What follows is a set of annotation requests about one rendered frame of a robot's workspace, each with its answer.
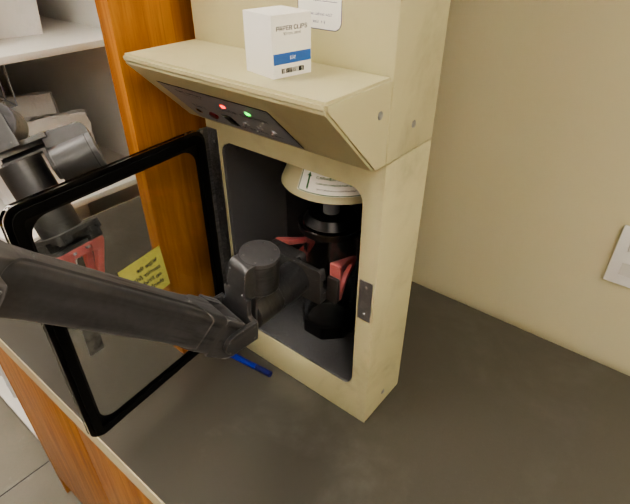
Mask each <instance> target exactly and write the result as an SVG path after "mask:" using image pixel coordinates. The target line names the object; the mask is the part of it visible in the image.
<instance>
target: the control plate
mask: <svg viewBox="0 0 630 504"><path fill-rule="evenodd" d="M157 82H158V83H160V84H161V85H162V86H163V87H165V88H166V89H167V90H168V91H170V92H171V93H172V94H173V95H175V96H176V97H177V98H178V99H180V100H181V101H182V102H183V103H185V104H186V105H187V106H188V107H190V108H191V109H192V110H193V111H195V112H196V113H197V114H198V115H200V116H202V117H205V118H208V119H211V120H214V121H217V122H221V123H224V124H227V125H230V126H233V127H236V128H239V129H243V130H246V131H249V132H252V133H255V134H258V135H261V136H265V137H268V138H271V139H274V140H277V141H280V142H283V143H287V144H290V145H293V146H296V147H299V148H302V149H304V148H303V147H302V146H301V145H300V144H299V143H298V142H297V141H296V140H295V139H294V138H293V137H292V136H291V135H290V134H289V133H288V132H287V131H286V130H285V129H284V128H283V127H282V126H281V125H280V124H279V123H278V122H277V121H276V120H275V119H274V118H273V117H272V116H271V115H270V114H269V113H268V112H266V111H263V110H259V109H256V108H252V107H249V106H245V105H241V104H238V103H234V102H231V101H227V100H224V99H220V98H216V97H213V96H209V95H206V94H202V93H199V92H195V91H192V90H188V89H184V88H181V87H177V86H174V85H170V84H167V83H163V82H160V81H157ZM219 104H221V105H223V106H225V107H226V108H227V109H223V108H221V107H220V106H219ZM196 108H198V109H200V110H201V111H203V113H202V112H199V111H197V110H196ZM244 111H246V112H248V113H250V114H251V115H252V117H250V116H247V115H246V114H245V113H244ZM209 112H212V113H214V114H216V115H218V116H219V119H215V118H213V117H211V116H210V115H209ZM221 114H223V115H227V116H230V117H231V118H232V119H233V120H235V121H236V122H237V123H238V124H239V125H240V126H237V125H233V124H231V123H230V122H229V121H228V120H227V119H225V118H224V117H223V116H222V115H221ZM242 122H245V123H247V124H248V125H249V126H246V128H244V127H243V125H244V124H243V123H242ZM256 126H258V127H260V128H262V129H263V131H261V130H260V132H257V131H256V130H257V128H256ZM270 131H274V132H276V133H277V134H278V135H275V136H274V137H272V136H271V134H272V133H271V132H270Z"/></svg>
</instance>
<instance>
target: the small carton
mask: <svg viewBox="0 0 630 504"><path fill-rule="evenodd" d="M243 24H244V37H245V50H246V64H247V70H248V71H250V72H253V73H256V74H259V75H262V76H264V77H267V78H270V79H273V80H275V79H280V78H285V77H289V76H294V75H299V74H304V73H308V72H311V11H310V10H305V9H299V8H294V7H289V6H283V5H279V6H270V7H261V8H253V9H244V10H243Z"/></svg>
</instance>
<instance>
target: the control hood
mask: <svg viewBox="0 0 630 504"><path fill-rule="evenodd" d="M123 59H124V60H125V61H126V64H127V65H129V66H130V67H131V68H133V69H134V70H135V71H136V72H138V73H139V74H140V75H142V76H143V77H144V78H145V79H147V80H148V81H149V82H150V83H152V84H153V85H154V86H156V87H157V88H158V89H159V90H161V91H162V92H163V93H165V94H166V95H167V96H168V97H170V98H171V99H172V100H173V101H175V102H176V103H177V104H179V105H180V106H181V107H182V108H184V109H185V110H186V111H188V112H189V113H190V114H193V115H196V116H199V117H202V116H200V115H198V114H197V113H196V112H195V111H193V110H192V109H191V108H190V107H188V106H187V105H186V104H185V103H183V102H182V101H181V100H180V99H178V98H177V97H176V96H175V95H173V94H172V93H171V92H170V91H168V90H167V89H166V88H165V87H163V86H162V85H161V84H160V83H158V82H157V81H160V82H163V83H167V84H170V85H174V86H177V87H181V88H184V89H188V90H192V91H195V92H199V93H202V94H206V95H209V96H213V97H216V98H220V99H224V100H227V101H231V102H234V103H238V104H241V105H245V106H249V107H252V108H256V109H259V110H263V111H266V112H268V113H269V114H270V115H271V116H272V117H273V118H274V119H275V120H276V121H277V122H278V123H279V124H280V125H281V126H282V127H283V128H284V129H285V130H286V131H287V132H288V133H289V134H290V135H291V136H292V137H293V138H294V139H295V140H296V141H297V142H298V143H299V144H300V145H301V146H302V147H303V148H304V149H302V148H299V147H296V146H293V145H290V144H287V143H283V142H280V141H277V140H274V139H271V138H268V137H265V136H261V135H258V134H255V133H252V132H249V131H246V130H243V129H240V130H243V131H246V132H249V133H252V134H255V135H258V136H261V137H265V138H268V139H271V140H274V141H277V142H280V143H283V144H286V145H290V146H293V147H296V148H299V149H302V150H305V151H308V152H312V153H315V154H318V155H321V156H324V157H327V158H330V159H333V160H337V161H340V162H343V163H346V164H349V165H352V166H355V167H358V168H362V169H365V170H368V171H371V172H372V171H373V172H374V171H376V170H378V169H379V168H381V167H383V166H384V165H385V162H386V150H387V139H388V127H389V116H390V104H391V93H392V80H390V77H386V76H380V75H375V74H370V73H365V72H360V71H355V70H350V69H345V68H340V67H334V66H329V65H324V64H319V63H314V62H311V72H308V73H304V74H299V75H294V76H289V77H285V78H280V79H275V80H273V79H270V78H267V77H264V76H262V75H259V74H256V73H253V72H250V71H248V70H247V64H246V50H245V49H242V48H237V47H232V46H227V45H222V44H217V43H212V42H207V41H202V40H196V39H192V40H187V41H182V42H177V43H172V44H167V45H162V46H157V47H152V48H147V49H142V50H137V51H132V52H127V53H125V55H124V56H123ZM202 118H205V117H202ZM205 119H208V118H205ZM208 120H211V119H208ZM211 121H214V120H211Z"/></svg>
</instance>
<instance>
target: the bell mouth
mask: <svg viewBox="0 0 630 504"><path fill-rule="evenodd" d="M281 181H282V184H283V185H284V187H285V188H286V189H287V190H288V191H289V192H291V193H292V194H294V195H296V196H298V197H300V198H302V199H305V200H308V201H312V202H316V203H321V204H329V205H353V204H361V203H363V202H362V197H361V195H360V193H359V192H358V190H357V189H356V188H355V187H353V186H351V185H349V184H346V183H343V182H340V181H337V180H334V179H332V178H329V177H326V176H323V175H320V174H317V173H314V172H311V171H308V170H306V169H303V168H300V167H297V166H294V165H291V164H288V163H287V164H286V166H285V169H284V171H283V173H282V176H281Z"/></svg>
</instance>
